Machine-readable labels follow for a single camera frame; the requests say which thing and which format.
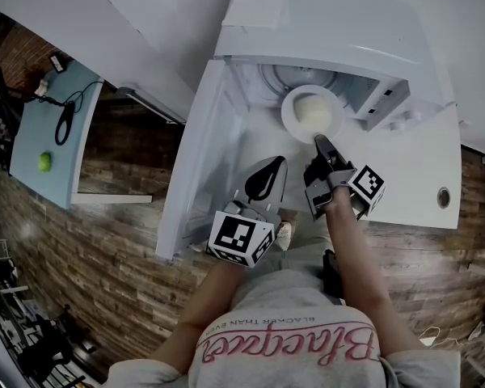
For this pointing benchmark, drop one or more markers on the black monitor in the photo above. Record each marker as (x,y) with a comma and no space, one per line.
(4,91)

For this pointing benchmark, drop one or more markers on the white microwave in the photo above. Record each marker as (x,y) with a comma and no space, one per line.
(307,35)

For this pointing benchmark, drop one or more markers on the person's grey trousers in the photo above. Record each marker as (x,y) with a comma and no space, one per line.
(307,241)

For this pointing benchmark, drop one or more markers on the white desk with grommet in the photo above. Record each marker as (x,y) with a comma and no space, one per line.
(408,176)

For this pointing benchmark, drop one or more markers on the light blue table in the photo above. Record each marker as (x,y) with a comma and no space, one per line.
(44,136)

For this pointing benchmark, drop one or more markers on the person's right hand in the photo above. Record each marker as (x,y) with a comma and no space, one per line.
(341,192)

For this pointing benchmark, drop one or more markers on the small black white-label box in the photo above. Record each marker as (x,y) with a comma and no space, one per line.
(57,63)

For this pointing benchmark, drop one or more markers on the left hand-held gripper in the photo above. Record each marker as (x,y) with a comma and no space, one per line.
(234,237)

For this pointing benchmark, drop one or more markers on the white round plate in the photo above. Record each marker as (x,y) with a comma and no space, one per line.
(289,123)

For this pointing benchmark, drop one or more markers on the white folded paper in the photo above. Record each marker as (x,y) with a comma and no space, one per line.
(254,6)

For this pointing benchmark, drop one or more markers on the person's left white shoe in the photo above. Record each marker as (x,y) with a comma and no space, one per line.
(285,231)

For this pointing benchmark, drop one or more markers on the person's right forearm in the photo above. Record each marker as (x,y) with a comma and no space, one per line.
(359,265)

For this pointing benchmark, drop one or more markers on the small white cup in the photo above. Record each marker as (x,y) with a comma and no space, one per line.
(42,87)

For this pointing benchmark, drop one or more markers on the green ball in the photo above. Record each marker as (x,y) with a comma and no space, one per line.
(45,162)

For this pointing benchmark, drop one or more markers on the person's left forearm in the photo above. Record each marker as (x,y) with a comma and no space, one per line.
(210,305)

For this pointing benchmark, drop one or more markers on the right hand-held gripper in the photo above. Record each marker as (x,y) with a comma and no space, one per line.
(368,188)

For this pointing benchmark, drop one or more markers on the checkered cushion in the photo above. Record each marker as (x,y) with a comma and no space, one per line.
(1,131)

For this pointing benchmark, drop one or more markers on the person's grey printed shirt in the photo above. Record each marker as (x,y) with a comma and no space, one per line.
(291,338)

